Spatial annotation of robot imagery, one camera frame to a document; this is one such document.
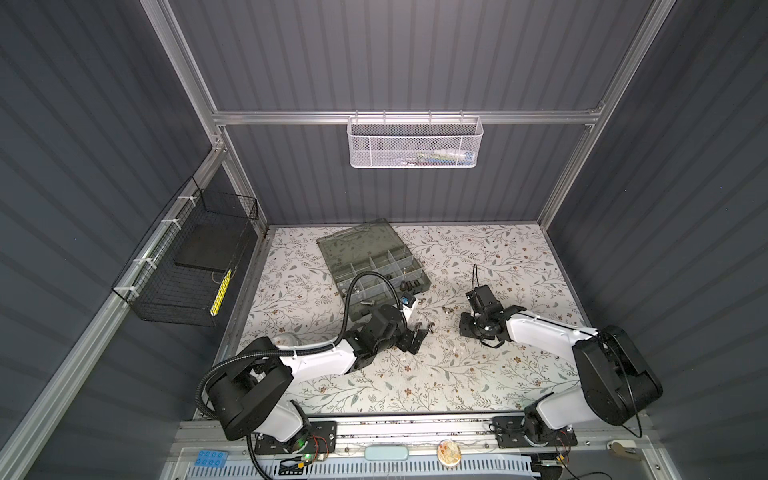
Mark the round tape roll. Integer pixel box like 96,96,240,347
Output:
436,439,462,468

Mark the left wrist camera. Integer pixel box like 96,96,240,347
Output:
400,292,419,322

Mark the black corrugated cable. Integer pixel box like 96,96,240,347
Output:
194,271,403,421

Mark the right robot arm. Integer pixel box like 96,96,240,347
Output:
459,285,663,444

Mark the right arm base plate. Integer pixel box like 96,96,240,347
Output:
489,416,578,448

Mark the black wire basket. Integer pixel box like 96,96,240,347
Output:
113,179,260,327

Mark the blue block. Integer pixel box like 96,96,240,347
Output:
194,450,229,469

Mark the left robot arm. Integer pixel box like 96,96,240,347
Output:
197,305,432,452

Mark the grey compartment organizer box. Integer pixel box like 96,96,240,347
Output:
317,219,431,322

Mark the floral table mat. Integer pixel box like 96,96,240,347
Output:
240,224,585,414

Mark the white wire mesh basket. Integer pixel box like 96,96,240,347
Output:
346,115,484,169

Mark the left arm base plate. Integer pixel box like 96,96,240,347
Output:
254,420,338,455

